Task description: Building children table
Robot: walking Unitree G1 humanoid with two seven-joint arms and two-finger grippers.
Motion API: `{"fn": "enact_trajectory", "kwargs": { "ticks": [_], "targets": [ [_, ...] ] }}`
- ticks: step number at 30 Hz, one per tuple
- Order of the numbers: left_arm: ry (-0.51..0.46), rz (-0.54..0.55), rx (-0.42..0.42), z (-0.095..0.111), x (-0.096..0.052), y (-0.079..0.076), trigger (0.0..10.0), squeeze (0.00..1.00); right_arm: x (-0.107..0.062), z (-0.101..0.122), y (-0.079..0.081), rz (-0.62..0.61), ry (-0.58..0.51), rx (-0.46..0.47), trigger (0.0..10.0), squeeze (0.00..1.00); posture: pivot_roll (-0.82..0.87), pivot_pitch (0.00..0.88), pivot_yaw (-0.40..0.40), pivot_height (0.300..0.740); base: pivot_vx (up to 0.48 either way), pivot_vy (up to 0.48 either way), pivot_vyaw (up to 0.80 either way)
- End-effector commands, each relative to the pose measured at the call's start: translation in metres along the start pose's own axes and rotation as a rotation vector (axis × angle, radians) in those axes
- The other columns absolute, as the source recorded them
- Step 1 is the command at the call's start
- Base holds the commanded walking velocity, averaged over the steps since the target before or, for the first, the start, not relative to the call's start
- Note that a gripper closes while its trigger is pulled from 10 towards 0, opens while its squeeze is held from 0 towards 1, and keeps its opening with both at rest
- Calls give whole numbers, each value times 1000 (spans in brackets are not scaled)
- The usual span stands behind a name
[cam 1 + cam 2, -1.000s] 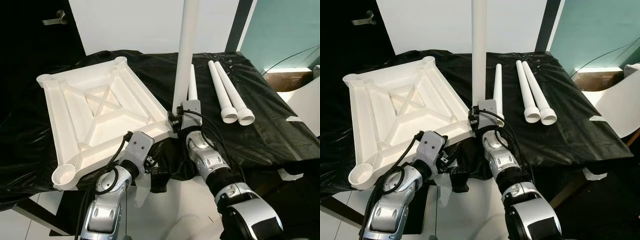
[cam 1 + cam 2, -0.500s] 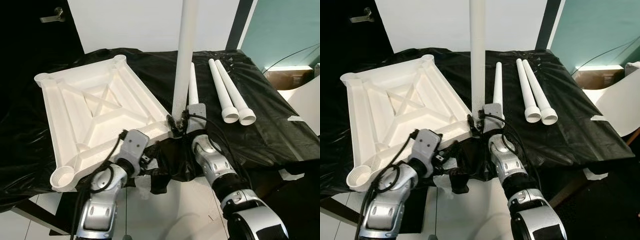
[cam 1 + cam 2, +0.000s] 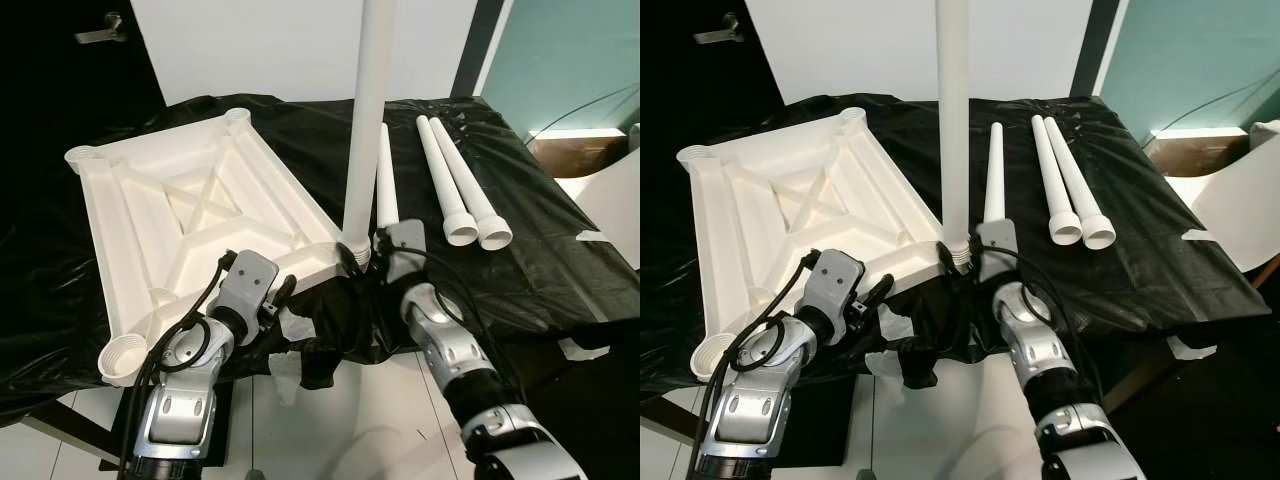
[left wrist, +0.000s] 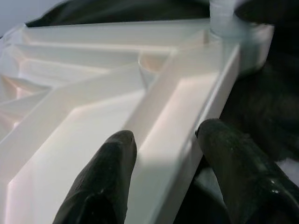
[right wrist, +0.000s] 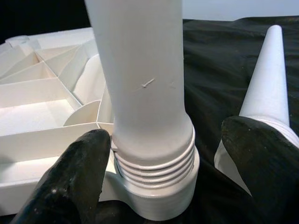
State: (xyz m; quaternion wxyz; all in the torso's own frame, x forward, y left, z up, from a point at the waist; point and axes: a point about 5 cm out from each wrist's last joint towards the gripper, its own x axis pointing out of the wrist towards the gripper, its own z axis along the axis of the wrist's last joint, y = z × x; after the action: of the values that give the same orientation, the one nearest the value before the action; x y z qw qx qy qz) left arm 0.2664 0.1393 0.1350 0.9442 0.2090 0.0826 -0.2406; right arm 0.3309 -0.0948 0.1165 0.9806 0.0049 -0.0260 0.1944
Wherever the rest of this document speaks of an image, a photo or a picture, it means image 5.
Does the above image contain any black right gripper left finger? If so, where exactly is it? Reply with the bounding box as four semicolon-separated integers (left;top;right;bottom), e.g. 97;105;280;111
11;129;112;224

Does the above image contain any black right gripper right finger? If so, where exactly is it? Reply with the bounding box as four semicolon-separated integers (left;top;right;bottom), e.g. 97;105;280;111
221;116;299;224

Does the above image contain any white plastic table top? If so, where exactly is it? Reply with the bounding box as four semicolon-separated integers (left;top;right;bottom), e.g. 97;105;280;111
0;27;201;221

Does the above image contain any white plastic table leg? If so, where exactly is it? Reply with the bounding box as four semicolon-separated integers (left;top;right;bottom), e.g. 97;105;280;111
84;0;196;187
214;25;292;196

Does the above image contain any black plastic sheet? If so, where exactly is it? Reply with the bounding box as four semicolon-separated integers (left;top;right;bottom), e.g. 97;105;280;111
88;18;299;224

